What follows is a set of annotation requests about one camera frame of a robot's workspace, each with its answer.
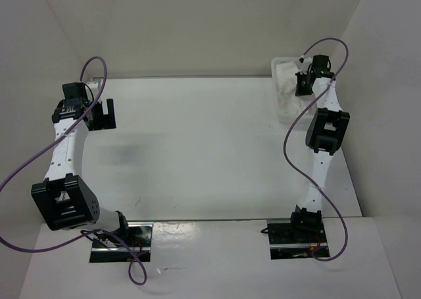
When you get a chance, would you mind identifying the white pleated skirt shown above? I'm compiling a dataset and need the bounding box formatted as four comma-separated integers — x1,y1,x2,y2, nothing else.
275,61,308,118

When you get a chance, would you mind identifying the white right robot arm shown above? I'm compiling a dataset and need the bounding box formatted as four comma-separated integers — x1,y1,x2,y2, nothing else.
288,55,350,242

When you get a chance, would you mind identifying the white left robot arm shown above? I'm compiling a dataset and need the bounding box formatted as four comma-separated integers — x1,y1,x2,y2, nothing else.
31,81,131,246

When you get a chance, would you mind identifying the white plastic basket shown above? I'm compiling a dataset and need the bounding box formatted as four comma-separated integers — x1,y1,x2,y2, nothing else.
271,57,315,125

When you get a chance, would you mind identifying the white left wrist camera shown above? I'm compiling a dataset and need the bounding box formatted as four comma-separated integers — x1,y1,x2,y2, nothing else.
86,79,102,91

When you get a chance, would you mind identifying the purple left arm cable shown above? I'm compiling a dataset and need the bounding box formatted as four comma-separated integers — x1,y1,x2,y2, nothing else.
0,56,148,286

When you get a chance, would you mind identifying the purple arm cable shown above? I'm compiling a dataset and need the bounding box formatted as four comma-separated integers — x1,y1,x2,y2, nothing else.
0,56,148,286
283,37,350,262

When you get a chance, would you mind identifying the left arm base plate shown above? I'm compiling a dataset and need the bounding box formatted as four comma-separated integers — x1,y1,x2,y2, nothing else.
89,221,155,264

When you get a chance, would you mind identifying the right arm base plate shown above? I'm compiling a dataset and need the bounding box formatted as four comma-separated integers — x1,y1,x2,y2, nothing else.
260,219,330,260

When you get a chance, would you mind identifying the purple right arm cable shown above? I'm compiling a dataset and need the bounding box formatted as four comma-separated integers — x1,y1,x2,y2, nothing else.
283,37,350,262

